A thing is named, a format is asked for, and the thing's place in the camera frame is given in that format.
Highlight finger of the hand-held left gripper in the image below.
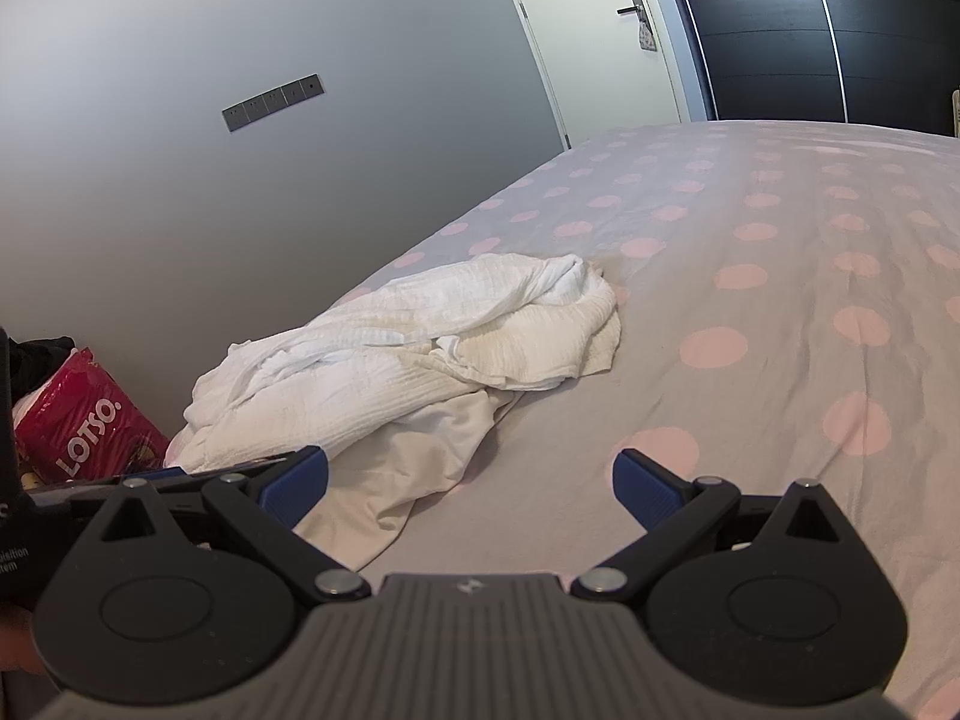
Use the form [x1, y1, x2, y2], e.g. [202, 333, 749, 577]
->
[26, 452, 297, 500]

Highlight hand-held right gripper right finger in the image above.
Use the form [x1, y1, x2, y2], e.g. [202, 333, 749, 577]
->
[571, 448, 863, 602]

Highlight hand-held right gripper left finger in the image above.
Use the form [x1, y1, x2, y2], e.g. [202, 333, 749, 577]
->
[71, 448, 371, 602]

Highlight white crinkle pants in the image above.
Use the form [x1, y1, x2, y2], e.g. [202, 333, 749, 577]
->
[184, 289, 623, 477]

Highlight red plastic package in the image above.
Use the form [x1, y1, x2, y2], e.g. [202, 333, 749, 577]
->
[13, 349, 172, 485]

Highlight cream smooth garment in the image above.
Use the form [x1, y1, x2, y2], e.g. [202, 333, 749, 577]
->
[292, 390, 518, 571]

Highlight black cloth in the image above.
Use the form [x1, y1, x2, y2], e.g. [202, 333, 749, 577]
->
[7, 336, 77, 400]

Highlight white crinkle cloth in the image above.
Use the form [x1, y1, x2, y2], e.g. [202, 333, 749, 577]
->
[225, 253, 612, 391]

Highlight white door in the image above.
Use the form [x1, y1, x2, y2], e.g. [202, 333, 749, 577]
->
[491, 0, 691, 151]

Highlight black sliding wardrobe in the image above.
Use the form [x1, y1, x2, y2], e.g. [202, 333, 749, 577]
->
[660, 0, 960, 137]

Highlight grey wall switch panel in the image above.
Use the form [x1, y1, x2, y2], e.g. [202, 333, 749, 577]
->
[222, 73, 326, 133]

